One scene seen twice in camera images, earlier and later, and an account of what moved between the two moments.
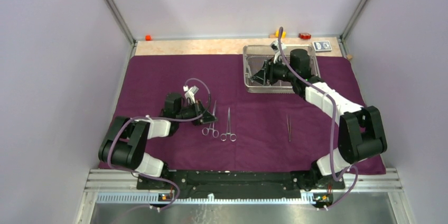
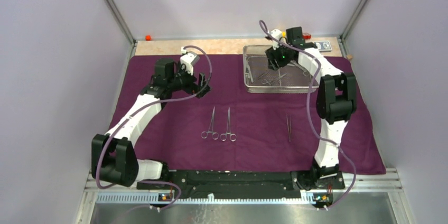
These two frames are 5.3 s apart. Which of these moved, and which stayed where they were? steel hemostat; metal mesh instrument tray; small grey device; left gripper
Moved: left gripper
Stayed: metal mesh instrument tray; steel hemostat; small grey device
